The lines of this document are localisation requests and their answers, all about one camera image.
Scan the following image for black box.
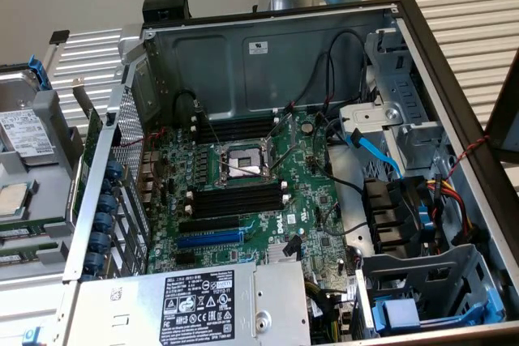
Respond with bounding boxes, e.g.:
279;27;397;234
141;0;192;27

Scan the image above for blue disk bracket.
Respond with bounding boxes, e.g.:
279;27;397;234
28;53;53;92

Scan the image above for thin black looped wire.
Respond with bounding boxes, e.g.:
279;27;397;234
294;29;368;114

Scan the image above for blue SATA wire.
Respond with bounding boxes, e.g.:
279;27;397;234
344;127;405;180

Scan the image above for CPU socket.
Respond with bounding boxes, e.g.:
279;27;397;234
218;141;281;185

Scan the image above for silver chipset heatsink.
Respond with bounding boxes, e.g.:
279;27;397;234
266;240;303;266

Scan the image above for blue disk carrier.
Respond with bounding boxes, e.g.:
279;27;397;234
372;297;500;335

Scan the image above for hard drive in tray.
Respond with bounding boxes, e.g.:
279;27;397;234
0;64;84;282

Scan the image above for long black expansion slot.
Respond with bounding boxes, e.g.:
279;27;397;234
178;216;241;235

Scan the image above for silver power supply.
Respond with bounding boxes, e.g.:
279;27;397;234
66;259;312;346

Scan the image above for silver socket cover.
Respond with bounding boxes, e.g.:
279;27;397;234
262;113;295;171

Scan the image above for thin metal locking lever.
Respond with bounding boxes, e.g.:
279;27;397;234
196;102;223;148
219;161;279;181

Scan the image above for open black PC case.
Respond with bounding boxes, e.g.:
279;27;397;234
60;0;519;346

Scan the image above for blue expansion slot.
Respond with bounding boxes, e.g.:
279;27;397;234
176;229;245;249

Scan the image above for grey metal drive cage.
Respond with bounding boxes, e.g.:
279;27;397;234
338;28;451;173

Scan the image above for dark panel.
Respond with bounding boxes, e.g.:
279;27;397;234
484;48;519;164

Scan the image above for green graphics card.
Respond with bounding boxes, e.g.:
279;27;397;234
71;78;105;229

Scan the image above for green Dell motherboard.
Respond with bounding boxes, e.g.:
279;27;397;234
145;109;358;278

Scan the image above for yellow green wire bundle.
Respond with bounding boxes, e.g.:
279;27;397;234
303;279;345;341

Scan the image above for black plastic shroud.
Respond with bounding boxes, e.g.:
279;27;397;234
362;175;425;256

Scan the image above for RAM slot white latches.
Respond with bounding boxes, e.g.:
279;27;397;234
191;125;277;136
186;180;290;199
184;194;291;215
191;115;280;125

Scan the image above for black SATA connector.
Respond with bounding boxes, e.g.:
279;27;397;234
282;235;304;258

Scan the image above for small blue plastic part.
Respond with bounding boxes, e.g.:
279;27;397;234
22;325;42;346

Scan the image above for silver CPU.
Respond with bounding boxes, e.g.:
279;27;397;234
0;182;30;217

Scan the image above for red black twisted wire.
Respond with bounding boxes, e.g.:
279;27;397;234
121;127;168;148
444;134;491;185

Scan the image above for thick black wire loop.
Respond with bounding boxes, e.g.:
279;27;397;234
174;90;202;128

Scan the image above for silver rear port block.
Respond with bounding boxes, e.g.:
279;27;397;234
136;149;165;207

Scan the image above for yellow red power wires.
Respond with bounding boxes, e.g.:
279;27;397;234
425;173;478;244

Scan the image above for grey disk bay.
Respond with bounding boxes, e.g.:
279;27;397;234
352;243;510;341

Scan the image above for silver hard disk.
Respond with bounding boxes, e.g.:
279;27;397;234
0;69;58;167

